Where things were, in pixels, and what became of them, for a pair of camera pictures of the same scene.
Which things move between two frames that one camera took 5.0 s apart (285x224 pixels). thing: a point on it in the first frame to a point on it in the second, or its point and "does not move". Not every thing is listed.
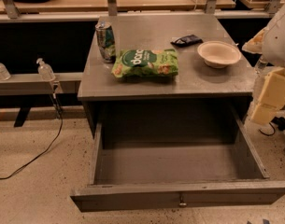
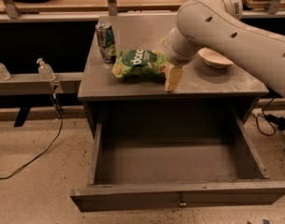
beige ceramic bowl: x=219 y=54 does not move
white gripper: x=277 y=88 to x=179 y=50
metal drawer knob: x=182 y=204 does not move
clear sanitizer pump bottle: x=45 y=71 does not move
